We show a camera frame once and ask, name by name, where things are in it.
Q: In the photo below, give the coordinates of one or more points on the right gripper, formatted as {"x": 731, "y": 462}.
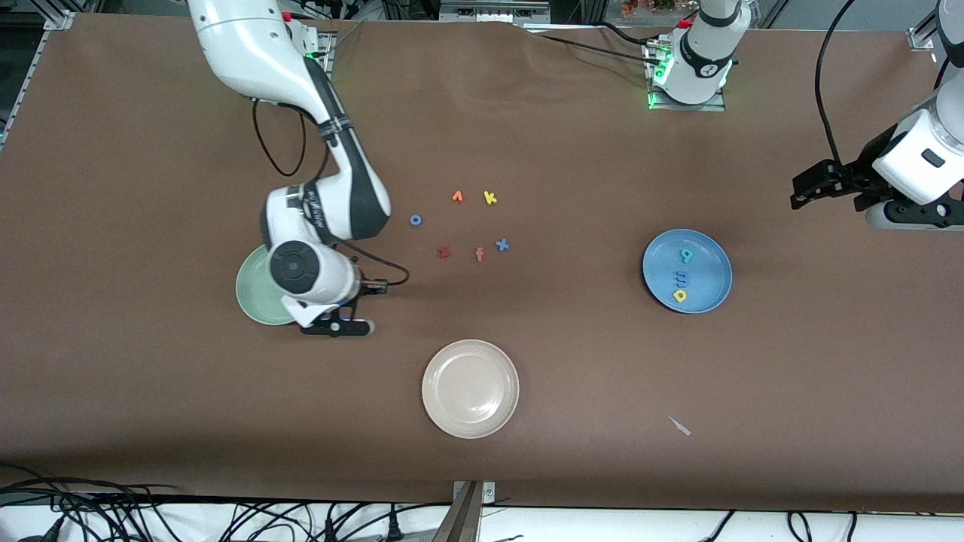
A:
{"x": 363, "y": 287}

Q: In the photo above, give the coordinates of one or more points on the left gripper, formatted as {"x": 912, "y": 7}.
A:
{"x": 856, "y": 176}

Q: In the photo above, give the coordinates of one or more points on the blue foam letter E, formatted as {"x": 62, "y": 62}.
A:
{"x": 681, "y": 278}

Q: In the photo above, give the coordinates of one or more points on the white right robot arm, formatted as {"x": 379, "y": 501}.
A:
{"x": 256, "y": 45}

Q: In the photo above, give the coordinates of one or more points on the green plate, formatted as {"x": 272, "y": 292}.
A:
{"x": 252, "y": 290}

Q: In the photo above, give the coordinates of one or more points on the beige plate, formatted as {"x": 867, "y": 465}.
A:
{"x": 471, "y": 389}

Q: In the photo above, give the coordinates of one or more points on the blue plate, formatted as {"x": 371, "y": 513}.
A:
{"x": 708, "y": 267}

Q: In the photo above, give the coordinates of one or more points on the dark grey metal bar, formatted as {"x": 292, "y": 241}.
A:
{"x": 459, "y": 523}

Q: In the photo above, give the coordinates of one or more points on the colourful small objects pile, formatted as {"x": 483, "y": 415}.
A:
{"x": 648, "y": 7}

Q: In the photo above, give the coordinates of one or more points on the small white paper scrap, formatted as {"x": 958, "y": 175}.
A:
{"x": 680, "y": 427}

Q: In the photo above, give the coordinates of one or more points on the grey metal box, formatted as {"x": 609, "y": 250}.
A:
{"x": 493, "y": 11}

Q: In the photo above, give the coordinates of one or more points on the aluminium frame profile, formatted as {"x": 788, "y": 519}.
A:
{"x": 56, "y": 19}
{"x": 920, "y": 38}

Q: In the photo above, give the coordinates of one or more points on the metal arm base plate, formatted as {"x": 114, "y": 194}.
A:
{"x": 328, "y": 60}
{"x": 685, "y": 108}

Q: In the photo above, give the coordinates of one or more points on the small metal table bracket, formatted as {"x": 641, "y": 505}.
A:
{"x": 489, "y": 493}

